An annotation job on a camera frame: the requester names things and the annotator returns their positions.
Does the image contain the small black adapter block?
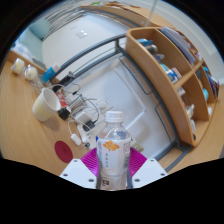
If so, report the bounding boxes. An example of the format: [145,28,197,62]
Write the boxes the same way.
[57,107,71,121]

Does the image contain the clear plastic drink bottle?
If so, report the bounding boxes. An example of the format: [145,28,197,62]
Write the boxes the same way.
[95,110,132,192]

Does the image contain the long wooden loft board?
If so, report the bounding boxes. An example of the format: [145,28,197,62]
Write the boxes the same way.
[79,1,174,29]

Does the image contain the small white oval device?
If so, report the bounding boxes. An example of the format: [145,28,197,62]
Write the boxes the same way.
[70,133,83,147]

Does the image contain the bed with light green sheet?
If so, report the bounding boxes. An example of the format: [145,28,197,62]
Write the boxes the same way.
[13,11,81,63]

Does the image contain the grey metal frame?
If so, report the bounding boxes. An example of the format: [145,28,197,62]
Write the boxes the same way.
[53,32,193,173]

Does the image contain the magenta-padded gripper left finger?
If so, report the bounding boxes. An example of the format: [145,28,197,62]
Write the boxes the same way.
[59,147,101,190]

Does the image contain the light green pillow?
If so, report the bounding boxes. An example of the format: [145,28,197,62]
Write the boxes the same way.
[28,17,52,41]

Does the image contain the metal cup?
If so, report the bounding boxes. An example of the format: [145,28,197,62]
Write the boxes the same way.
[68,94,88,109]

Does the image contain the black electric shaver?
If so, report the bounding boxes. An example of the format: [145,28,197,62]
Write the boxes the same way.
[58,71,76,86]

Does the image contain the flat round red coaster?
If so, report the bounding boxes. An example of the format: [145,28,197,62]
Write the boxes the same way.
[54,140,74,164]

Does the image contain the wooden shelf unit with items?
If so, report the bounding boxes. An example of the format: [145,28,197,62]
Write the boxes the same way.
[125,26,221,148]

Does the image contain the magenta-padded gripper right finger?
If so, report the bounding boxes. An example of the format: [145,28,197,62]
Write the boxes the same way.
[125,147,169,189]

